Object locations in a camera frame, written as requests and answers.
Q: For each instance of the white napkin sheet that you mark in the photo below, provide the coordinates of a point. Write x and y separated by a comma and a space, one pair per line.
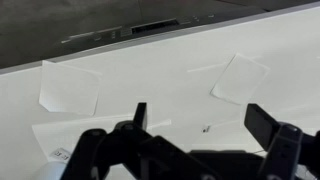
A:
239, 80
69, 89

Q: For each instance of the stainless steel dishwasher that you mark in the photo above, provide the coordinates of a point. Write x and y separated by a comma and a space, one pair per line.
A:
36, 30

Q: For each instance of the white napkin sheet left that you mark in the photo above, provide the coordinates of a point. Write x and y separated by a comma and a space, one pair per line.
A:
69, 89

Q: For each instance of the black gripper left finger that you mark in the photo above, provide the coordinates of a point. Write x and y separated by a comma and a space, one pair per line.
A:
146, 157

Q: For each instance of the white napkin sheet right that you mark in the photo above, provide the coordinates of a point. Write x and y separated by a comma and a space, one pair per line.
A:
239, 80

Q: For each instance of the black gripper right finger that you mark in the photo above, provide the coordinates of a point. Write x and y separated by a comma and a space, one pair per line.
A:
286, 146

